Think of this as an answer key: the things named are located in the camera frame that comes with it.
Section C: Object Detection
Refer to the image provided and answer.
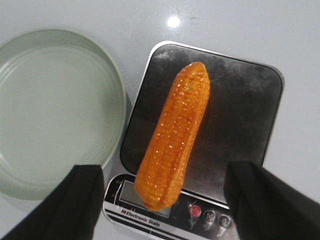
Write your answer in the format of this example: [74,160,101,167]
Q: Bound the orange corn cob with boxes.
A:
[134,61,211,212]

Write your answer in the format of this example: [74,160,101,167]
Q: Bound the silver black kitchen scale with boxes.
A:
[102,41,283,240]

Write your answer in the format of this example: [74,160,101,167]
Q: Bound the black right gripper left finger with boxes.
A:
[3,165,105,240]

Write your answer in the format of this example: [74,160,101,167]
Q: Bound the pale green plate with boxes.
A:
[0,29,126,200]

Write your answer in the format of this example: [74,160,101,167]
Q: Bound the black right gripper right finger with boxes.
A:
[224,161,320,240]

